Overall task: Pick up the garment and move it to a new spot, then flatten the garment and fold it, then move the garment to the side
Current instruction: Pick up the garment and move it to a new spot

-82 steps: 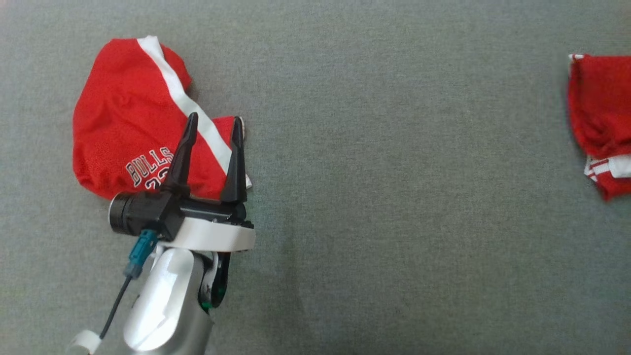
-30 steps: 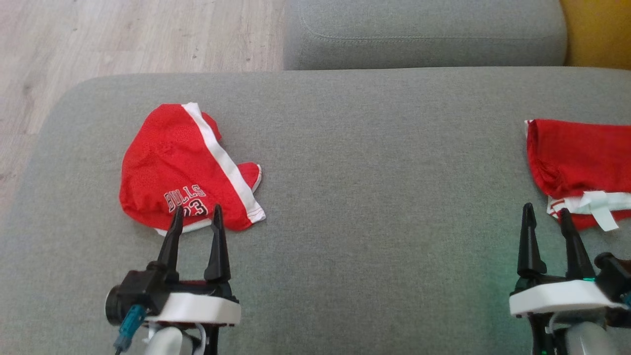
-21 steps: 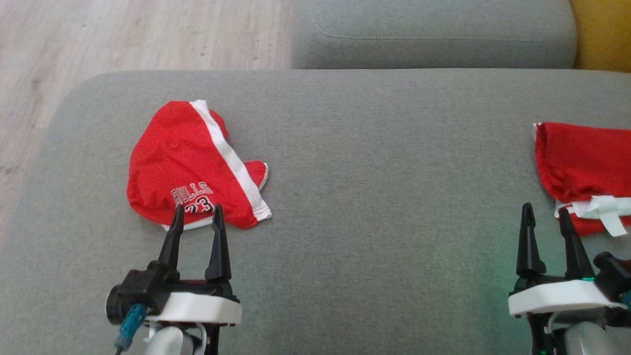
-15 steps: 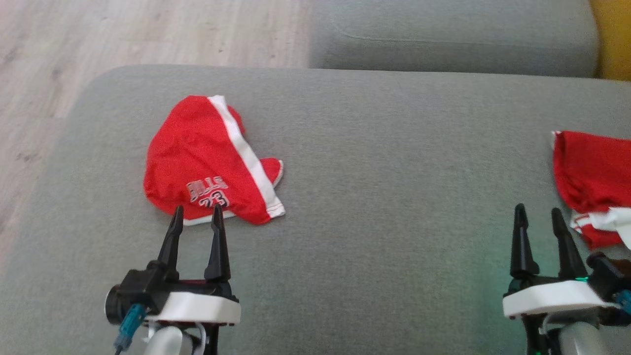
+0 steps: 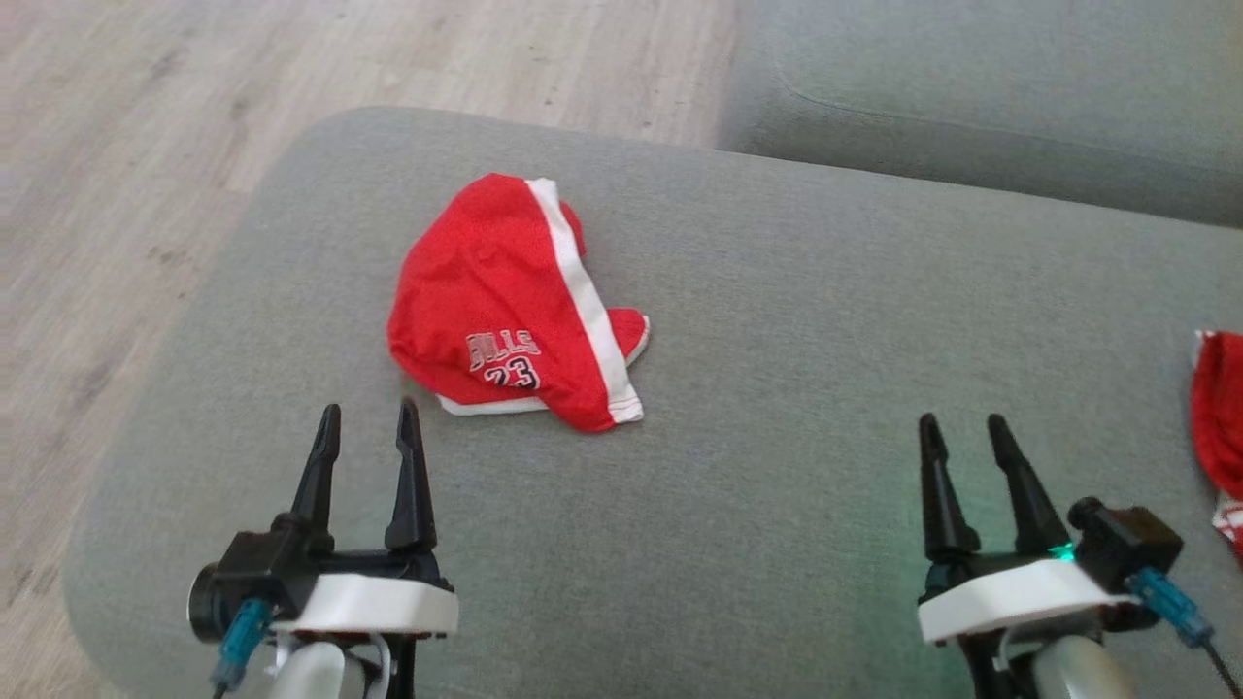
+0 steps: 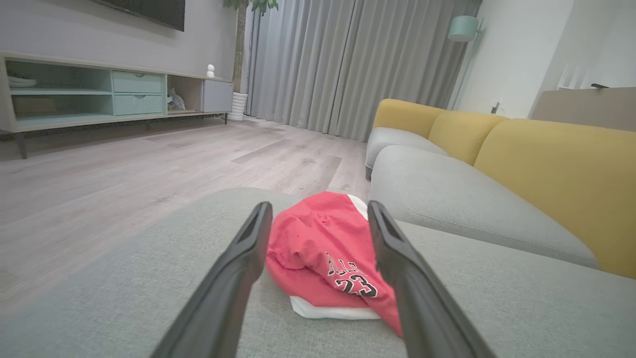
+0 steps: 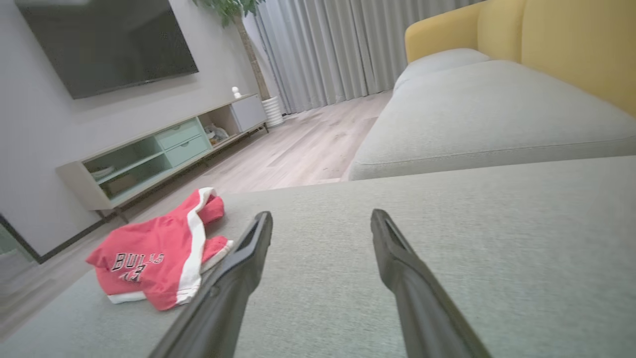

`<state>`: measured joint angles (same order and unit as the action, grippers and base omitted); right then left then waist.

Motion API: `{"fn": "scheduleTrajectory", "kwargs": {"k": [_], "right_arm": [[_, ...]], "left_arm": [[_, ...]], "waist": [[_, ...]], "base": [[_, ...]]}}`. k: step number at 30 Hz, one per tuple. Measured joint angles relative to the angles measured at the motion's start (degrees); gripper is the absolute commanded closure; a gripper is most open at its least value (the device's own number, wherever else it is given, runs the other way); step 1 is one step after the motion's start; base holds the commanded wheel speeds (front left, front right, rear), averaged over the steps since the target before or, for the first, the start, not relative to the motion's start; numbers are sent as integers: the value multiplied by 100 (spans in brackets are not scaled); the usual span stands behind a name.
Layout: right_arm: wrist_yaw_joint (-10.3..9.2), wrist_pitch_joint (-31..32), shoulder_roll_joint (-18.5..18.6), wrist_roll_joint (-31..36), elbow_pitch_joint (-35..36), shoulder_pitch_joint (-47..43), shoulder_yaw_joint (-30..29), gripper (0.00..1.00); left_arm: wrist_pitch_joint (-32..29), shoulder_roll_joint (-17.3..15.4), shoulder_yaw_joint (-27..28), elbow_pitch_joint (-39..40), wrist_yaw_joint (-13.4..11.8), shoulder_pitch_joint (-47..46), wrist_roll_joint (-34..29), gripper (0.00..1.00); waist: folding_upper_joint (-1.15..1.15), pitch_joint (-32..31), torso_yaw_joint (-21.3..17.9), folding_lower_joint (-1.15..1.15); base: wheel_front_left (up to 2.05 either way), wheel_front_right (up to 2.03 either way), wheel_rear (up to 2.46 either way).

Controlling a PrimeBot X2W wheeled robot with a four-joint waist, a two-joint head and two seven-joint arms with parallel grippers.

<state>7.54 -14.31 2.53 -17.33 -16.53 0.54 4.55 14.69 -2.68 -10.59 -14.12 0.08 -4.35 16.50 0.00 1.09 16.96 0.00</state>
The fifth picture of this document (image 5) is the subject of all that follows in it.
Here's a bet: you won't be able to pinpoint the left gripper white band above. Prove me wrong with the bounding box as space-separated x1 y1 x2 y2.
272 398 460 640

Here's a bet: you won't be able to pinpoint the left camera cable teal plug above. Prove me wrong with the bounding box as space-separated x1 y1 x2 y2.
210 597 276 696

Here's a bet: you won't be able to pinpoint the right camera cable teal plug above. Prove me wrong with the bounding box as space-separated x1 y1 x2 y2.
1126 568 1243 696

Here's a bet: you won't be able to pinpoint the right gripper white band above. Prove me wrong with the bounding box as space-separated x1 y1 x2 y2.
918 414 1144 648

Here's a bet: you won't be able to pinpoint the grey fabric sofa section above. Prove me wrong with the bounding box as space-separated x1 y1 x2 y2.
717 0 1243 230

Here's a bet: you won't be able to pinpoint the red basketball jersey white sleeves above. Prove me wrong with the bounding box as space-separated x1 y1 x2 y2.
1190 328 1243 556

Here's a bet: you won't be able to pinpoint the red basketball shorts white stripe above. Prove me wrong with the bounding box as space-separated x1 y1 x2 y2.
386 173 651 434

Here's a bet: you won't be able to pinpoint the camera cable teal plug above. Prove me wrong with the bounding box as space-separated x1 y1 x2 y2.
1126 568 1243 696
210 597 276 696

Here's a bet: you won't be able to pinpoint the grey fabric sofa ottoman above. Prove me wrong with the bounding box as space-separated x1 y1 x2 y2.
63 105 1243 699

